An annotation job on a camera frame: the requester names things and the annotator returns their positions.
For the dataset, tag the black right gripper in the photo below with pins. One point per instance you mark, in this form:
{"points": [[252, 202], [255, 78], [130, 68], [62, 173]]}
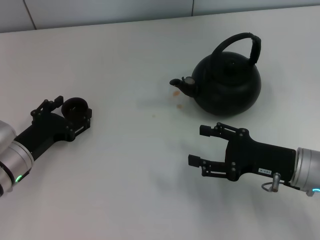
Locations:
{"points": [[260, 157]]}

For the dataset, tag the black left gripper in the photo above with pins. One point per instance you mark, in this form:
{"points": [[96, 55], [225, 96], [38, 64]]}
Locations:
{"points": [[47, 132]]}

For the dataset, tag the dark brown teacup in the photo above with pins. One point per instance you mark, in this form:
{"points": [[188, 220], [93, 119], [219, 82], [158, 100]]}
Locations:
{"points": [[75, 108]]}

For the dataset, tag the black round teapot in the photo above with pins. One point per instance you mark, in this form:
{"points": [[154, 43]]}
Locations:
{"points": [[225, 85]]}

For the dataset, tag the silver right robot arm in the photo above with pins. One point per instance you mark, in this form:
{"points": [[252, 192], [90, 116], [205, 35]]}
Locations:
{"points": [[308, 170]]}

